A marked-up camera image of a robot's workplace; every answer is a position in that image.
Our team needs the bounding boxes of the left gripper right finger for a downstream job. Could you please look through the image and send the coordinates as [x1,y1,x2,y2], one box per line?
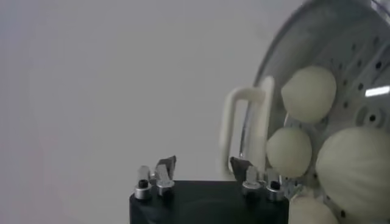
[229,156,286,203]

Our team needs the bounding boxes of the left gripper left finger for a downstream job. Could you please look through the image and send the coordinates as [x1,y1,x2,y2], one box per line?
[133,155,177,201]

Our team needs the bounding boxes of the white steamed baozi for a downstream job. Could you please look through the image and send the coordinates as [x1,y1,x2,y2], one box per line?
[280,65,338,124]
[315,126,390,220]
[266,127,313,179]
[288,194,339,224]

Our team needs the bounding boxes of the perforated steel steamer basket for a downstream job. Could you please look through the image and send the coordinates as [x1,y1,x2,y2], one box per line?
[243,0,390,224]

